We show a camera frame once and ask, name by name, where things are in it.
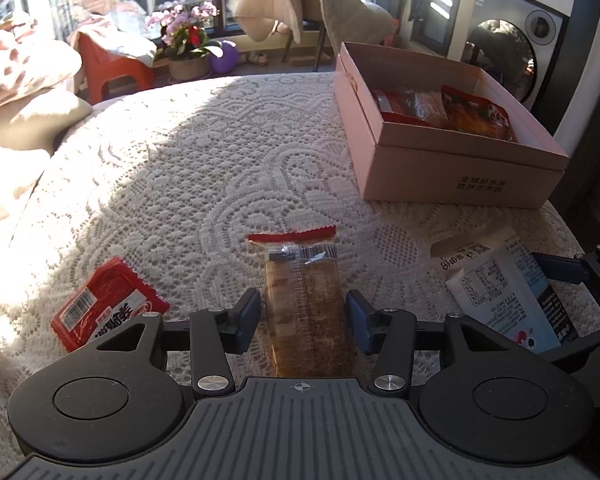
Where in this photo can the orange plastic stool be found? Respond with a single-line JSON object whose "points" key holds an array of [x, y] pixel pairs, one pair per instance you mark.
{"points": [[120, 80]]}

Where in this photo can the purple balloon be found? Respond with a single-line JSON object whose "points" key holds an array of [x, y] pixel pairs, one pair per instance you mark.
{"points": [[225, 56]]}

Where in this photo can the dark chair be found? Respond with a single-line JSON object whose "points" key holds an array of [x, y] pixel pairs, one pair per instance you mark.
{"points": [[322, 40]]}

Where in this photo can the white pillow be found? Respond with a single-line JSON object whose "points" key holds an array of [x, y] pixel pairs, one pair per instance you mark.
{"points": [[5, 185]]}

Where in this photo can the clear wrapped bread packet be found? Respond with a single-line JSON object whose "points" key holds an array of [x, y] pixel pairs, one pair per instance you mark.
{"points": [[412, 107]]}

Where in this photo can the red printed snack packet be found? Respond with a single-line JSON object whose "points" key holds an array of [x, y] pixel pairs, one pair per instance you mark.
{"points": [[480, 112]]}

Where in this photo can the black louvred door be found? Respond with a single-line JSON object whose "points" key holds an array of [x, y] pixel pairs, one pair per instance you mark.
{"points": [[450, 0]]}

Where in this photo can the long bread packet red seal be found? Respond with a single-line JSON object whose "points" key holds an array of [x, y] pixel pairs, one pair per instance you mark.
{"points": [[302, 310]]}

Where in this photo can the pink cardboard box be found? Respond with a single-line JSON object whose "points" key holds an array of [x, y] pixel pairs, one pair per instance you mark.
{"points": [[430, 175]]}

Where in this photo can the white cloth on stool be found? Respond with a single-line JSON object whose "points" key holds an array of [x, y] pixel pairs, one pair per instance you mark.
{"points": [[110, 27]]}

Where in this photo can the pink potted flowers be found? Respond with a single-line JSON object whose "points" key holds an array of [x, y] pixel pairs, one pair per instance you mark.
{"points": [[187, 40]]}

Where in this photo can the red snack packet with barcode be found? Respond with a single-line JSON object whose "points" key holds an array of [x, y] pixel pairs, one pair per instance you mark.
{"points": [[100, 300]]}

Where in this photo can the patterned pink blanket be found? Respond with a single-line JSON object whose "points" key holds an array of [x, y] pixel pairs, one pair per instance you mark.
{"points": [[20, 65]]}

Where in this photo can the white and blue packet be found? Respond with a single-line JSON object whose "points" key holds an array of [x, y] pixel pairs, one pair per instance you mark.
{"points": [[495, 285]]}

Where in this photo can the cream pillow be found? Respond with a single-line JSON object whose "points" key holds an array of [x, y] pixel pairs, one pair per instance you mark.
{"points": [[35, 120]]}

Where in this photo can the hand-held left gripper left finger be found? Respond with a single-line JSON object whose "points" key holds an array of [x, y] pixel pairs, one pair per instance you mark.
{"points": [[247, 317]]}

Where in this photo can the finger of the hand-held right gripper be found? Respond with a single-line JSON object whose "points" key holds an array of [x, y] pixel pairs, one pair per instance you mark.
{"points": [[560, 267], [595, 350]]}

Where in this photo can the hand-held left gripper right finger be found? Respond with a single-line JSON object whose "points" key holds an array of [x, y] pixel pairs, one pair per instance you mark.
{"points": [[359, 321]]}

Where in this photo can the white washing machine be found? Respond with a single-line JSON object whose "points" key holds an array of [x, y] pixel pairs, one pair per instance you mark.
{"points": [[520, 35]]}

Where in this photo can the pair of shoes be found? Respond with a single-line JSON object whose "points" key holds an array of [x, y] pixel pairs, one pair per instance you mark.
{"points": [[255, 57]]}

